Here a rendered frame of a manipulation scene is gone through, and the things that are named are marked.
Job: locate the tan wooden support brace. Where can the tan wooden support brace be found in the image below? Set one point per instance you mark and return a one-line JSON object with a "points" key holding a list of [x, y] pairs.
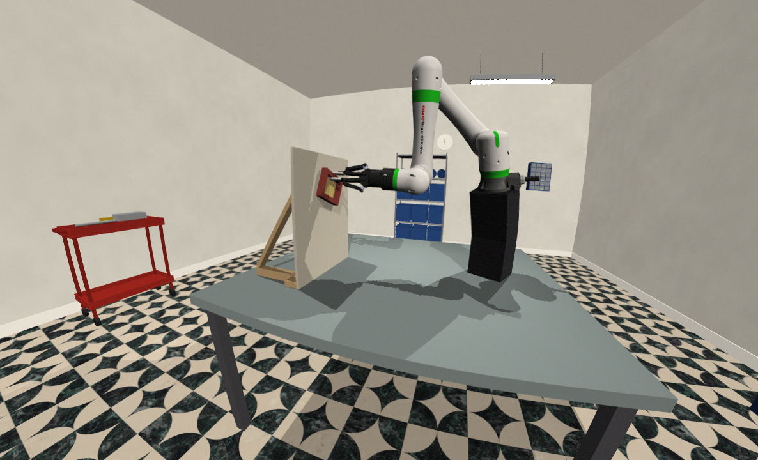
{"points": [[287, 276]]}

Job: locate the red rectangular frame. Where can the red rectangular frame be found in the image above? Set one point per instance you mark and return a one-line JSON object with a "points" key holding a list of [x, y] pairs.
{"points": [[328, 190]]}

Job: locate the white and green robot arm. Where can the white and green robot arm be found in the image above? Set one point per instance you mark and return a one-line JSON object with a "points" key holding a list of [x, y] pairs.
{"points": [[431, 93]]}

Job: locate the beige flat board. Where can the beige flat board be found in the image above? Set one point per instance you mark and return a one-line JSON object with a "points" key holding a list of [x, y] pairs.
{"points": [[320, 229]]}

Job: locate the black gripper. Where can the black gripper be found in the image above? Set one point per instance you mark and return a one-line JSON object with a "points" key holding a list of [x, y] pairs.
{"points": [[367, 178]]}

